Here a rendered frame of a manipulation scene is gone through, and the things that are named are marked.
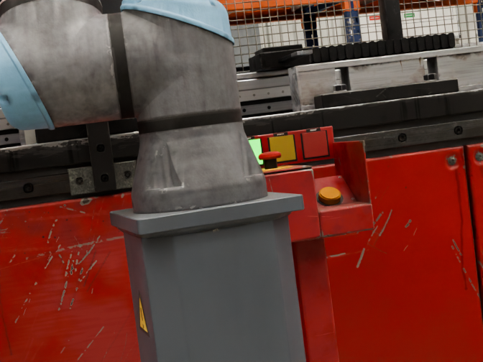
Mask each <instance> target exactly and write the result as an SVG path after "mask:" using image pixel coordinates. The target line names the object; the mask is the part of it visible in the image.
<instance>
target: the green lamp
mask: <svg viewBox="0 0 483 362"><path fill-rule="evenodd" d="M249 143H250V145H251V147H252V149H253V151H254V154H255V156H256V158H257V160H258V162H259V164H263V161H262V160H259V159H258V156H259V155H260V154H261V153H262V150H261V144H260V139H254V140H249Z"/></svg>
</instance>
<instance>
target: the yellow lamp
mask: <svg viewBox="0 0 483 362"><path fill-rule="evenodd" d="M269 141H270V151H271V152H280V153H281V158H277V162H282V161H288V160H294V159H296V157H295V146H294V140H293V135H287V136H276V137H271V138H269Z"/></svg>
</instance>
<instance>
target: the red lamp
mask: <svg viewBox="0 0 483 362"><path fill-rule="evenodd" d="M302 138H303V148H304V155H305V158H309V157H319V156H325V155H328V147H327V141H326V131H315V132H310V133H304V134H302Z"/></svg>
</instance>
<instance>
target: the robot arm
mask: <svg viewBox="0 0 483 362"><path fill-rule="evenodd" d="M120 9H121V12H119V13H113V14H103V9H102V5H101V2H100V0H2V1H1V2H0V106H1V110H2V111H3V113H4V116H5V118H6V120H7V121H8V122H9V123H10V124H11V125H12V126H13V127H14V128H16V129H19V130H33V129H49V130H54V129H55V128H56V127H62V126H74V125H80V124H91V123H97V122H103V121H114V120H120V119H130V118H137V123H138V129H139V153H138V157H137V165H136V169H135V174H134V181H133V186H132V207H133V213H136V214H151V213H170V212H178V211H184V210H196V209H202V208H212V207H217V206H222V205H231V204H235V203H243V202H246V201H250V200H256V199H260V198H264V197H266V196H268V194H267V184H266V179H265V175H264V173H263V171H262V168H261V167H260V165H259V162H258V160H257V158H256V156H255V154H254V151H253V149H252V147H251V145H250V143H249V140H248V138H247V136H246V134H245V132H244V127H243V121H242V112H241V104H240V98H239V87H238V81H237V76H236V65H235V59H234V48H233V45H234V38H233V37H232V36H231V29H230V25H229V17H228V13H227V11H226V9H225V7H224V6H223V5H222V4H221V3H220V2H219V1H217V0H123V1H122V3H121V6H120Z"/></svg>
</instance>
